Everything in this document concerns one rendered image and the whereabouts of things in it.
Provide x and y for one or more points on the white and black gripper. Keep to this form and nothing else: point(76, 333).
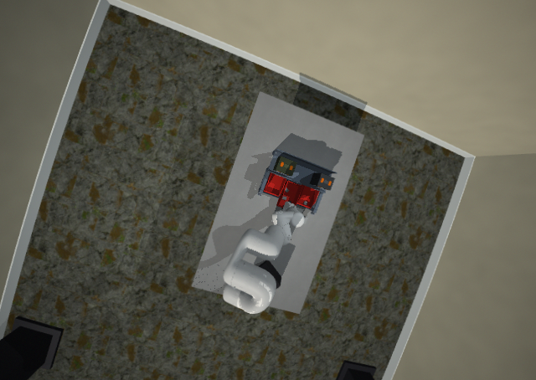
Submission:
point(287, 205)

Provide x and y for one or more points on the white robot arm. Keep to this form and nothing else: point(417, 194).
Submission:
point(259, 283)

